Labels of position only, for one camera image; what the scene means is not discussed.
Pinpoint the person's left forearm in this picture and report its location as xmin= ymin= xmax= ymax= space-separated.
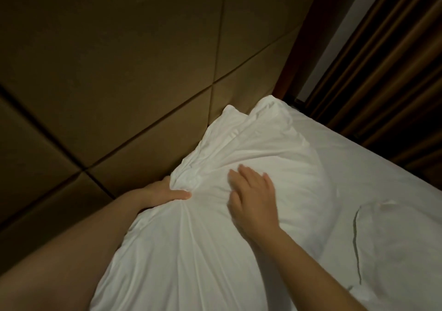
xmin=0 ymin=193 xmax=149 ymax=311

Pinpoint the dark wooden column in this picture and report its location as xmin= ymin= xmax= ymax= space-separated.
xmin=273 ymin=0 xmax=367 ymax=101

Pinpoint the white bed sheet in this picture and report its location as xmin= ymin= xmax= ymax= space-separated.
xmin=286 ymin=104 xmax=442 ymax=301

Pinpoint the person's left hand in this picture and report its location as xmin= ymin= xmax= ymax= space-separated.
xmin=134 ymin=176 xmax=193 ymax=212

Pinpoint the brown curtain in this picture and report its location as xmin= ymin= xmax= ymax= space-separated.
xmin=304 ymin=0 xmax=442 ymax=187

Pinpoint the white duvet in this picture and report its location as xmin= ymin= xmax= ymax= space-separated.
xmin=90 ymin=95 xmax=341 ymax=311

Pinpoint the person's right forearm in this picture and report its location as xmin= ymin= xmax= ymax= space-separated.
xmin=259 ymin=228 xmax=367 ymax=311

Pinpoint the beige padded headboard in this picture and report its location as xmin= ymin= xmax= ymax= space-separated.
xmin=0 ymin=0 xmax=326 ymax=274

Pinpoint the person's right hand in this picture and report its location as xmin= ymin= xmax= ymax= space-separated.
xmin=227 ymin=164 xmax=282 ymax=246

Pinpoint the white pillow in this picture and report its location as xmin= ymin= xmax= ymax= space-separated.
xmin=352 ymin=198 xmax=442 ymax=311

